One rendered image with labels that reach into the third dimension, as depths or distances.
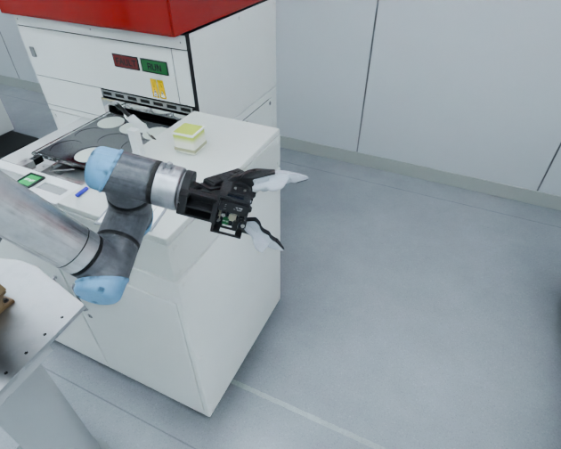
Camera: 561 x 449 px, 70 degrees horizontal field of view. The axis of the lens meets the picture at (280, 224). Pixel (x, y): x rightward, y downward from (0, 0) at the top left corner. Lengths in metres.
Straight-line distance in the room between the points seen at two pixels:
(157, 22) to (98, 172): 0.84
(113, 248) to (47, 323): 0.41
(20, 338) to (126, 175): 0.53
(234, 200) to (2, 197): 0.31
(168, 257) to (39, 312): 0.33
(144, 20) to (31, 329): 0.97
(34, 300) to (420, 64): 2.36
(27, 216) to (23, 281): 0.58
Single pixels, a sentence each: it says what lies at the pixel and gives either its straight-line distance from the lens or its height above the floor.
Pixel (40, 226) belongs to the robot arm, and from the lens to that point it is 0.64.
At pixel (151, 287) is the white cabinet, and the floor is 0.76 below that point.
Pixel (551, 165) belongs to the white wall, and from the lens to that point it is 2.98.
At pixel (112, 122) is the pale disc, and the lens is 1.70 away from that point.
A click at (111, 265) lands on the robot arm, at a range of 0.70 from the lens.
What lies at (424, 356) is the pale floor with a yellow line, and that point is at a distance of 1.96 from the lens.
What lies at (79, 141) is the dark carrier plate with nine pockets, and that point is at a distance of 1.60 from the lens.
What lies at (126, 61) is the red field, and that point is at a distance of 1.67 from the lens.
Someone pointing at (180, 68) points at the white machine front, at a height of 1.11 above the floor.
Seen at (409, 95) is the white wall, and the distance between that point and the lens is 2.81.
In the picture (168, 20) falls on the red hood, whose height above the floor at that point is 1.27.
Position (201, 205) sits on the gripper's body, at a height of 1.19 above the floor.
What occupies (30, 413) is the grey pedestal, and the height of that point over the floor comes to 0.50.
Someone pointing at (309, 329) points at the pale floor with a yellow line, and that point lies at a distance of 1.94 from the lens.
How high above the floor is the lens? 1.57
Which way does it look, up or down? 40 degrees down
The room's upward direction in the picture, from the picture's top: straight up
